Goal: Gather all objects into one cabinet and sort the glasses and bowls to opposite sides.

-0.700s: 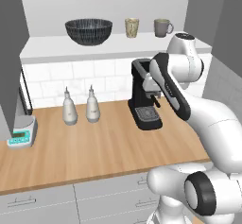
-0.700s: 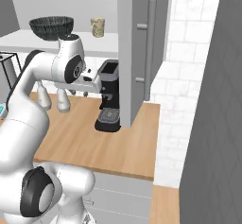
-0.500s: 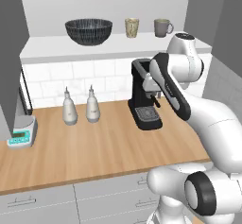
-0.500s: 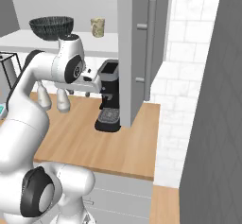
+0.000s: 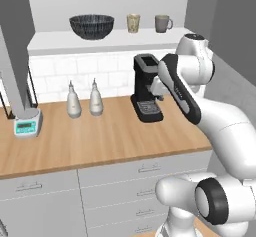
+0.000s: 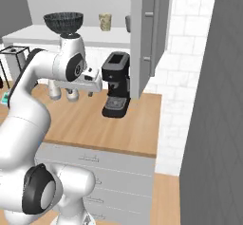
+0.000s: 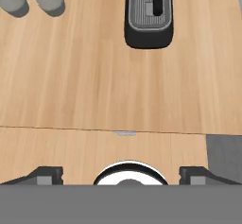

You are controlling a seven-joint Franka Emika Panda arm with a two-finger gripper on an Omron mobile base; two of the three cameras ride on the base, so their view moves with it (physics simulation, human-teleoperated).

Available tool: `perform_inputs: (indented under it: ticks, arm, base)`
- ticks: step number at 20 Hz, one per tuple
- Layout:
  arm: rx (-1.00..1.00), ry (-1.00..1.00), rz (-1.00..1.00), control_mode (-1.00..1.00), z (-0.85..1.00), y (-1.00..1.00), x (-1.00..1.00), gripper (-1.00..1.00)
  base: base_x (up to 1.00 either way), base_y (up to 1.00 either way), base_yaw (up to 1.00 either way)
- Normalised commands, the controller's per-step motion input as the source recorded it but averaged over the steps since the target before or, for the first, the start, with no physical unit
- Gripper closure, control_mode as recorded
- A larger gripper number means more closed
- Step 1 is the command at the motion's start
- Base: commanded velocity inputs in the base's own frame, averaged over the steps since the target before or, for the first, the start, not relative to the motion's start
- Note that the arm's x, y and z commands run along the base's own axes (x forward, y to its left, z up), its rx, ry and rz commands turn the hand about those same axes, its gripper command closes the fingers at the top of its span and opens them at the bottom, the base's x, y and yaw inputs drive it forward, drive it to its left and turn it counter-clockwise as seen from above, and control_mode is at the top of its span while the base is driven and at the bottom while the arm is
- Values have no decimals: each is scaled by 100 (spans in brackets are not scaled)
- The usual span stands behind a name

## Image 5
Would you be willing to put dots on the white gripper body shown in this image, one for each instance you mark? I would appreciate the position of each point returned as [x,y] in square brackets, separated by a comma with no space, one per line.
[156,88]

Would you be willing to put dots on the white kitchen scale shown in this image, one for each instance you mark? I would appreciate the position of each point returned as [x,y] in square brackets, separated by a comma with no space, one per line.
[27,125]

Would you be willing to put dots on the grey mug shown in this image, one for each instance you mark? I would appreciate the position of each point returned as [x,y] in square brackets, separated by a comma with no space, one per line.
[162,24]

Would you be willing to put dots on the short grey drawer front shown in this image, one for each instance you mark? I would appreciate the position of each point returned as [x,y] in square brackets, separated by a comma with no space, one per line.
[53,182]

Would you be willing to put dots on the grey wall cabinet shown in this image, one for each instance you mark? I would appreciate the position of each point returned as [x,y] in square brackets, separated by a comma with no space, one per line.
[236,27]

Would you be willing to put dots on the grey cabinet door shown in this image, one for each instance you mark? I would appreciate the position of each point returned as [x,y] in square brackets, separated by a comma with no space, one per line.
[200,11]
[15,47]

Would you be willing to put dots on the wide grey drawer front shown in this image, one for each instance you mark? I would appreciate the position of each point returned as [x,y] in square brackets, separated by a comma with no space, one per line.
[113,194]
[116,229]
[110,174]
[113,214]

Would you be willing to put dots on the dark patterned bowl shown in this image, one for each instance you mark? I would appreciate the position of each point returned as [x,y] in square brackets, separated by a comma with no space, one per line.
[91,27]

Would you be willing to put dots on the white bottle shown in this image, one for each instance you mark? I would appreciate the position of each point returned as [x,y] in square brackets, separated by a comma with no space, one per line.
[96,101]
[73,104]

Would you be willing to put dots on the white cabinet shelf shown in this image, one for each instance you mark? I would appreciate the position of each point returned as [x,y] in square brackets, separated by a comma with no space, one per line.
[66,42]

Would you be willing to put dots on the black coffee machine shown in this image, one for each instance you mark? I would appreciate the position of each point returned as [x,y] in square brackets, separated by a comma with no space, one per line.
[143,81]

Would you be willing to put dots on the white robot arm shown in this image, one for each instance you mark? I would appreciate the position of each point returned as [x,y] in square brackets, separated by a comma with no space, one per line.
[230,137]

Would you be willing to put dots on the grey cupboard door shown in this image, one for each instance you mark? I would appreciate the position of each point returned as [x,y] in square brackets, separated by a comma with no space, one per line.
[43,217]

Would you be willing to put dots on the beige patterned glass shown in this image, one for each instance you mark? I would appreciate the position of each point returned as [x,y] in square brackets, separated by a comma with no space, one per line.
[133,23]

